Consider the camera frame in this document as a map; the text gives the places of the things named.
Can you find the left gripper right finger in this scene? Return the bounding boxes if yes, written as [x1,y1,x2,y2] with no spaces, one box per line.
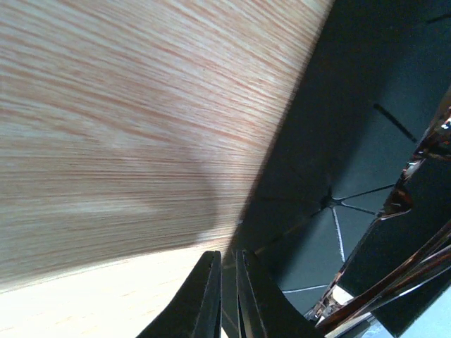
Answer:
[235,250,317,338]

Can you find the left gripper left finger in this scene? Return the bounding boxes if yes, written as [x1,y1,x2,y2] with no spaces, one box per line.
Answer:
[138,251,222,338]

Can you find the brown translucent sunglasses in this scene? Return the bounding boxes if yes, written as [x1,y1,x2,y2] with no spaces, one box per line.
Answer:
[309,94,450,337]

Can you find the black folding glasses case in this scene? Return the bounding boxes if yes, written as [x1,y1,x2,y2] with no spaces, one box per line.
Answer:
[223,1,450,337]

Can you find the blue cleaning cloth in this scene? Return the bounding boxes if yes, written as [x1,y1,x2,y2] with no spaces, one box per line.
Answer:
[361,319,393,338]

